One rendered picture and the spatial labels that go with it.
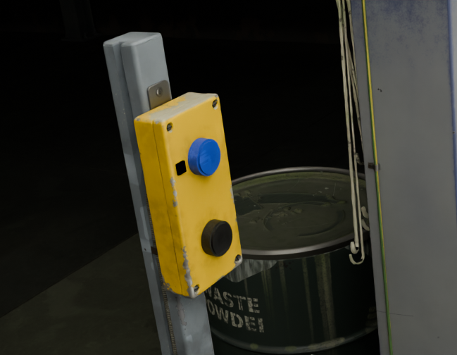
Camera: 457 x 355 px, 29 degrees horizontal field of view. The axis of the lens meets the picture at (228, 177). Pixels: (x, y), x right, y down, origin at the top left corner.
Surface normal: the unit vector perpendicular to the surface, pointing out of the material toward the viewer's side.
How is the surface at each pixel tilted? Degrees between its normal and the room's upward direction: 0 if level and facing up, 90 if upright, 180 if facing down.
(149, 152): 90
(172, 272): 90
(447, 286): 90
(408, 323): 90
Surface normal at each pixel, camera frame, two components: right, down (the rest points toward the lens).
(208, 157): 0.79, 0.12
